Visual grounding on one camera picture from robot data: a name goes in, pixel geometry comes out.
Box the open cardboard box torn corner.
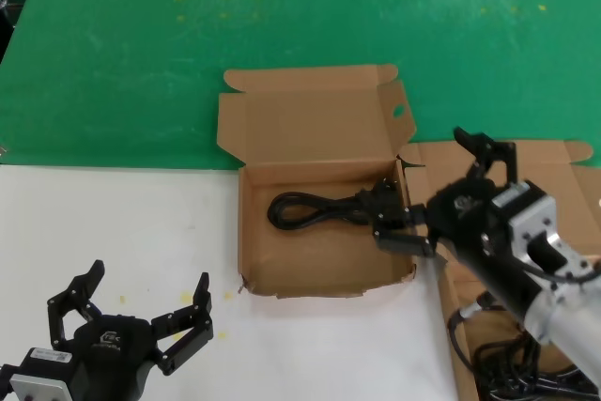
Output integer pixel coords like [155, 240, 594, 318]
[215, 63, 418, 300]

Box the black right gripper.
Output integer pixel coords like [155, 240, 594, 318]
[373, 126, 546, 322]

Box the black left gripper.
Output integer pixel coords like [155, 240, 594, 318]
[45, 259, 215, 401]

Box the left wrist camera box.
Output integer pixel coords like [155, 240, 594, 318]
[8, 347, 77, 401]

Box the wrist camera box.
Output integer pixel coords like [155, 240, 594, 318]
[490, 180, 559, 256]
[8, 347, 77, 401]

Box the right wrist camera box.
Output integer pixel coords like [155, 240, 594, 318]
[490, 180, 559, 256]

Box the open cardboard box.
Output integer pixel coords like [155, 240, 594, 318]
[398, 140, 601, 401]

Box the green table mat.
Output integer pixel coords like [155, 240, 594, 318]
[0, 0, 601, 172]

